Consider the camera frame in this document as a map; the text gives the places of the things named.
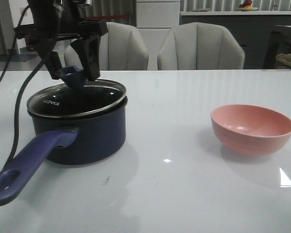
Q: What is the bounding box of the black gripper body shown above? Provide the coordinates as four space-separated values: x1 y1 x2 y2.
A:
14 19 108 43

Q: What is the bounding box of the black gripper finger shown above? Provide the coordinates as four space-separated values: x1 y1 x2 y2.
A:
33 38 62 80
70 35 101 81

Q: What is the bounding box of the glass lid blue knob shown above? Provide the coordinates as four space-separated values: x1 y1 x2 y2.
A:
27 66 127 119

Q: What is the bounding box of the pink bowl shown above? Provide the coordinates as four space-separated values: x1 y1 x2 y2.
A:
210 104 291 156

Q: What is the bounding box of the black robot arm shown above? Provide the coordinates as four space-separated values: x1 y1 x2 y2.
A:
14 0 108 81

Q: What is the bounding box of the red barrier belt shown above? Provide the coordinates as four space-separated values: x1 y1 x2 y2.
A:
86 14 130 20

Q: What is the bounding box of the left grey chair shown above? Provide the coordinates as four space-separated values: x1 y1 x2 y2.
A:
64 22 149 71

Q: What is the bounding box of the grey chair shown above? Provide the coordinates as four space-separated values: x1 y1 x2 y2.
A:
157 22 245 70
64 22 149 71

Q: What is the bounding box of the white cabinet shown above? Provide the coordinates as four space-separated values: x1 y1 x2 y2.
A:
136 0 180 29

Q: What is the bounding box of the dark blue saucepan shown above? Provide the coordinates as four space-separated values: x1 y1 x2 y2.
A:
0 98 128 206

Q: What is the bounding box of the right grey chair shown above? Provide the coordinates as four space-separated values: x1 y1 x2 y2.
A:
157 22 245 70

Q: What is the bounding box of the fruit plate on counter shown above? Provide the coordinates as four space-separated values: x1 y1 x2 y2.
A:
237 0 258 12

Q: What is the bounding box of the dark grey counter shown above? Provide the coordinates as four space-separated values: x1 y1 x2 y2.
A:
180 11 291 69

